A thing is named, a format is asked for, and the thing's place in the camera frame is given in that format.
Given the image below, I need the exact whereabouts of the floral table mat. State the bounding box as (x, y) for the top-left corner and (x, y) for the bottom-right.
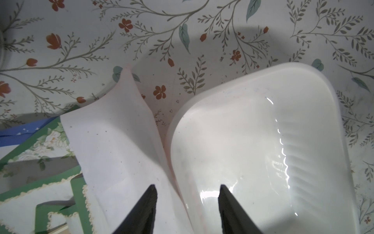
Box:
(1, 1), (374, 234)

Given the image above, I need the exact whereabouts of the blue floral stationery paper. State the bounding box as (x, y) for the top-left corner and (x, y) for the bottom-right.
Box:
(1, 118), (55, 159)

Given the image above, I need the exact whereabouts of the white plastic storage box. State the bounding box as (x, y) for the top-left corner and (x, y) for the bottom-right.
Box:
(165, 62), (360, 234)

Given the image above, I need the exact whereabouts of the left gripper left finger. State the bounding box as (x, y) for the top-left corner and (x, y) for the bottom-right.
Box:
(113, 184), (158, 234)

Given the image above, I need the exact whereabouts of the green floral stationery paper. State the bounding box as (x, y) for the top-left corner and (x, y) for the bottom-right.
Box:
(1, 118), (79, 194)

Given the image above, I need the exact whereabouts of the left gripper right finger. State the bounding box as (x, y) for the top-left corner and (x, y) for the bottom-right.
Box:
(218, 184), (262, 234)

